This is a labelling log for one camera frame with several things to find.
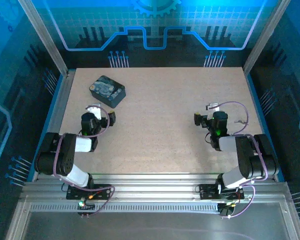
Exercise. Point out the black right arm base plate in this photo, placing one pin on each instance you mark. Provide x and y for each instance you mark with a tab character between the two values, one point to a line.
205	192

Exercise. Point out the blue table edge strip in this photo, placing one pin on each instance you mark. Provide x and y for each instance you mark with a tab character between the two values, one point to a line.
53	102
256	100

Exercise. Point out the dark starry print lock box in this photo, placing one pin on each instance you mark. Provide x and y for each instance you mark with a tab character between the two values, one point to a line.
106	90

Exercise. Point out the aluminium cross rail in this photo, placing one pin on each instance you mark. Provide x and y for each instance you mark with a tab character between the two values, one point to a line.
152	185

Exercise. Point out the aluminium side rail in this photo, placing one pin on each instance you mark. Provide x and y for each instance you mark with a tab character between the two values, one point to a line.
61	105

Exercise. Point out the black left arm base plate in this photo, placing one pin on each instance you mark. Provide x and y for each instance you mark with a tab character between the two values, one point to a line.
72	193

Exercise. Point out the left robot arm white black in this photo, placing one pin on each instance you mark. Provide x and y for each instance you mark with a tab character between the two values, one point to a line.
66	156

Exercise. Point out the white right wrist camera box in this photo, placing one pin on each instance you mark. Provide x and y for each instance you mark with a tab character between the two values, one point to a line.
212	106

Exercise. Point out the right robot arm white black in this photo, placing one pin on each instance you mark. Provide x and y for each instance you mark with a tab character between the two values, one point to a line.
245	155

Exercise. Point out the grey metal tray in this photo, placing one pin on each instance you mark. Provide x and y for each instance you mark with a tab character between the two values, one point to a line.
152	227

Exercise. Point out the aluminium frame post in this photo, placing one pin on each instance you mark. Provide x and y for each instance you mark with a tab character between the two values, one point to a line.
265	37
43	37

